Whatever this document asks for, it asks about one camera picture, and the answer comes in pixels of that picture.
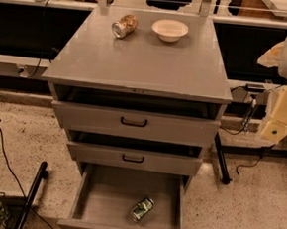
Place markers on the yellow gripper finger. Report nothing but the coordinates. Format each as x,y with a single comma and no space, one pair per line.
276,126
271,58

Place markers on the green soda can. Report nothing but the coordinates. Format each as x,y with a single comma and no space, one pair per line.
141,209

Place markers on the grey drawer cabinet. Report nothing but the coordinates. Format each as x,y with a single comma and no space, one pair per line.
142,73

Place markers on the brown patterned soda can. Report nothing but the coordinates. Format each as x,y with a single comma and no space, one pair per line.
124,26

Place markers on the grey top drawer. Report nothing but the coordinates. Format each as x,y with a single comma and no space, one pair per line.
160,127

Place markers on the grey drawer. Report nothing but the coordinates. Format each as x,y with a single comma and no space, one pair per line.
160,127
107,194
153,162

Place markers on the grey middle drawer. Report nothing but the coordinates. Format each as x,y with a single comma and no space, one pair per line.
153,162

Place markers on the grey bottom drawer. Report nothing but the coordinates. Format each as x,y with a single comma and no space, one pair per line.
107,194

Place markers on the black power adapter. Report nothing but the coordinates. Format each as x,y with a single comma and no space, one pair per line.
254,88

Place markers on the black table leg right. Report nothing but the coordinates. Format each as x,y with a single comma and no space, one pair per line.
222,161

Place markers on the white bowl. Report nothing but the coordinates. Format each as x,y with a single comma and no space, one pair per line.
169,30

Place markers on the black stand leg left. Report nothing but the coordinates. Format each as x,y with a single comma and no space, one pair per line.
42,173

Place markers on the black top drawer handle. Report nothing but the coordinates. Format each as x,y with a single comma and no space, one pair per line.
125,121

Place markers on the black drawer handle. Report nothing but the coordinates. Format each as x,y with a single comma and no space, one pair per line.
129,159
125,121

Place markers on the black middle drawer handle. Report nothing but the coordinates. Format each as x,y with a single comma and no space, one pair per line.
129,159

